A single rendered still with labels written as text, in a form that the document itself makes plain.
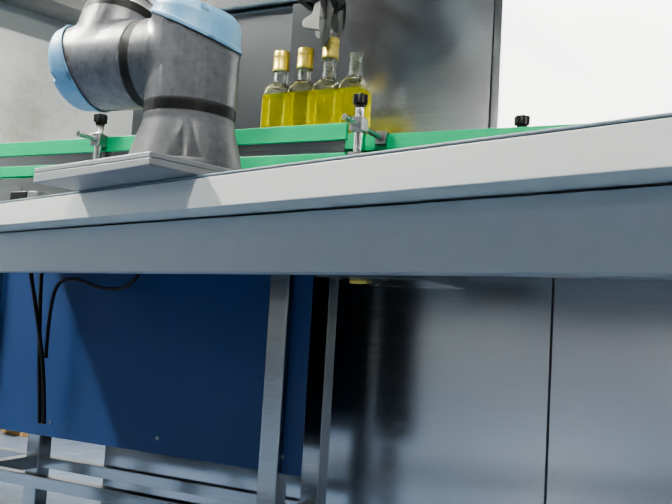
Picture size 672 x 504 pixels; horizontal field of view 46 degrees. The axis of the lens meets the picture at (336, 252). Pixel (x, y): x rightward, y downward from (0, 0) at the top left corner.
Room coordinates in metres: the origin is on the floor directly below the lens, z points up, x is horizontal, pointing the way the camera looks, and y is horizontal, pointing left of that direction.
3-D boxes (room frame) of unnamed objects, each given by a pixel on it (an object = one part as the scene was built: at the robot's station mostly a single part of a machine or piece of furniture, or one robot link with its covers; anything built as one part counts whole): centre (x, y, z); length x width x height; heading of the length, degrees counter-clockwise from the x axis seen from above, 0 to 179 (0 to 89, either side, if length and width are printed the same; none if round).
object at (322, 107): (1.59, 0.04, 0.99); 0.06 x 0.06 x 0.21; 64
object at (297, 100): (1.61, 0.09, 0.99); 0.06 x 0.06 x 0.21; 64
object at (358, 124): (1.41, -0.04, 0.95); 0.17 x 0.03 x 0.12; 154
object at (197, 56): (1.01, 0.20, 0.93); 0.13 x 0.12 x 0.14; 65
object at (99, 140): (1.64, 0.52, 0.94); 0.07 x 0.04 x 0.13; 154
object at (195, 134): (1.00, 0.20, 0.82); 0.15 x 0.15 x 0.10
